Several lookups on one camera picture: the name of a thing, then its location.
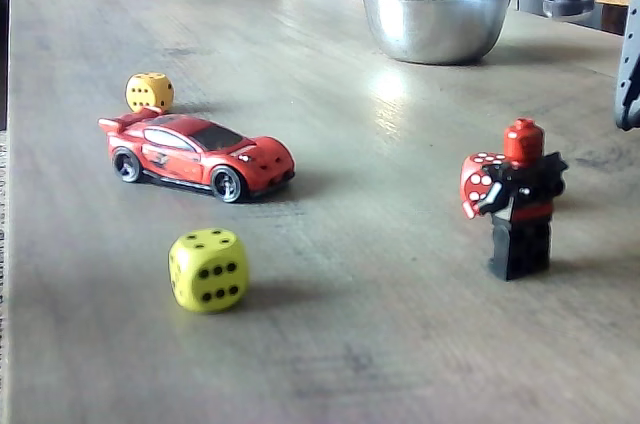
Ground red black lego figure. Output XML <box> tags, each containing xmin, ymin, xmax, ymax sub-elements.
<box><xmin>462</xmin><ymin>117</ymin><xmax>569</xmax><ymax>282</ymax></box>

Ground steel bowl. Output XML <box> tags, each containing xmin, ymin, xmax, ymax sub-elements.
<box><xmin>355</xmin><ymin>0</ymin><xmax>518</xmax><ymax>66</ymax></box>

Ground red die white pips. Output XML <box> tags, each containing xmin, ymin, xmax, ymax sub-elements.
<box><xmin>459</xmin><ymin>151</ymin><xmax>507</xmax><ymax>205</ymax></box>

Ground red toy car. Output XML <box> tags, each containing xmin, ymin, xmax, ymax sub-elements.
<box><xmin>97</xmin><ymin>106</ymin><xmax>296</xmax><ymax>204</ymax></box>

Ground lime-yellow die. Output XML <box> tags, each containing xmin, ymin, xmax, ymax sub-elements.
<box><xmin>168</xmin><ymin>228</ymin><xmax>250</xmax><ymax>316</ymax></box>

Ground orange-yellow die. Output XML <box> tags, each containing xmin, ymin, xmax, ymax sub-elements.
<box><xmin>124</xmin><ymin>72</ymin><xmax>176</xmax><ymax>114</ymax></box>

